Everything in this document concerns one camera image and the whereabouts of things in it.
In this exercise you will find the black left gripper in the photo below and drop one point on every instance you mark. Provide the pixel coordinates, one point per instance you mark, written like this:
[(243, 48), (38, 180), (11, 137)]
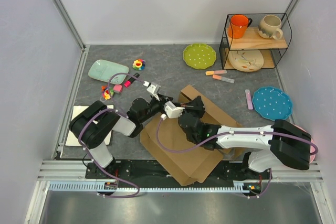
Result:
[(163, 99)]

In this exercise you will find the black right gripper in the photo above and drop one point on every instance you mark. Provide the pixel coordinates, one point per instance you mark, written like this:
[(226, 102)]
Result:
[(196, 105)]

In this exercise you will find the brown cardboard box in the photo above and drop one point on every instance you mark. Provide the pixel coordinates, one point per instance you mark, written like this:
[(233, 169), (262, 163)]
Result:
[(193, 166)]

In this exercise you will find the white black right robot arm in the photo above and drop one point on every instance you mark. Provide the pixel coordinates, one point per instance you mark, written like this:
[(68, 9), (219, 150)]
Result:
[(281, 143)]

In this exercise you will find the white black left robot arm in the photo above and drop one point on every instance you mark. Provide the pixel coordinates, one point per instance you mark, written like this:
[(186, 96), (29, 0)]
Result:
[(92, 125)]

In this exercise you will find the pink black highlighter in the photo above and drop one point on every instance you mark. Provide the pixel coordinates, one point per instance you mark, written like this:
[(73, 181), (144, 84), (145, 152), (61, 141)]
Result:
[(131, 80)]

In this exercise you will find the pink eraser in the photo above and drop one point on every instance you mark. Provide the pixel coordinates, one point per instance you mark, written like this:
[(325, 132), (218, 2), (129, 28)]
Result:
[(117, 88)]

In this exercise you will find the light teal rectangular plate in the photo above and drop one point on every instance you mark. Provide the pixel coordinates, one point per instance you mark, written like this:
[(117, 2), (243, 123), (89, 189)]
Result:
[(103, 70)]

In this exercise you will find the rainbow flower toy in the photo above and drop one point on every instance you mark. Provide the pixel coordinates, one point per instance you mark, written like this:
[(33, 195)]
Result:
[(138, 64)]

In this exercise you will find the orange highlighter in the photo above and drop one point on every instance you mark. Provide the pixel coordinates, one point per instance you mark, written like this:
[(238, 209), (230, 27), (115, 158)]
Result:
[(222, 78)]

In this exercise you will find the purple pen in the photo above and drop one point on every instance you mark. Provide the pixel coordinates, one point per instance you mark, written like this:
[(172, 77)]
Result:
[(249, 99)]

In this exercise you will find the green dotted plate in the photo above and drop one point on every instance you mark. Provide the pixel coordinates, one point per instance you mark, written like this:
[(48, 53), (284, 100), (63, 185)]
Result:
[(199, 56)]

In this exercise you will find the beige painted plate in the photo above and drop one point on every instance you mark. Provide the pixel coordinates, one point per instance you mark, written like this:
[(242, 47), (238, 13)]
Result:
[(246, 61)]

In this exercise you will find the blue dotted plate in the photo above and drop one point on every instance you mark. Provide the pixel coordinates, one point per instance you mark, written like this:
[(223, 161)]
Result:
[(272, 103)]

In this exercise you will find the orange mug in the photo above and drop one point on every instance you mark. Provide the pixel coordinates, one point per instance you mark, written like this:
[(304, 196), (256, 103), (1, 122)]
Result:
[(238, 25)]

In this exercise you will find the beige ceramic mug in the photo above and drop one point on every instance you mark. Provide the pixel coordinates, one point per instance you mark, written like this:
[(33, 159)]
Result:
[(270, 27)]

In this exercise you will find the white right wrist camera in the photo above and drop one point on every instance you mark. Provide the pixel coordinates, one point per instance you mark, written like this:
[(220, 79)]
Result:
[(171, 111)]

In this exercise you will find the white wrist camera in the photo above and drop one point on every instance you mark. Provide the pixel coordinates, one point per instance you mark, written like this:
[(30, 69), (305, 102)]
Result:
[(171, 111), (152, 89)]

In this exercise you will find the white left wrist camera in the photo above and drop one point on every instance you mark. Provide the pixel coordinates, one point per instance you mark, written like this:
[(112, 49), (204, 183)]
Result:
[(152, 89)]

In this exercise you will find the grey cable duct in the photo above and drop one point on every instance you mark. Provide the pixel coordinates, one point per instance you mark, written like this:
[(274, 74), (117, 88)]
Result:
[(237, 187)]

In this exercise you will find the black wire wooden shelf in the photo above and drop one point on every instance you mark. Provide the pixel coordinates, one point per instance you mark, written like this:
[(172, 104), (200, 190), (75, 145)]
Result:
[(271, 49)]

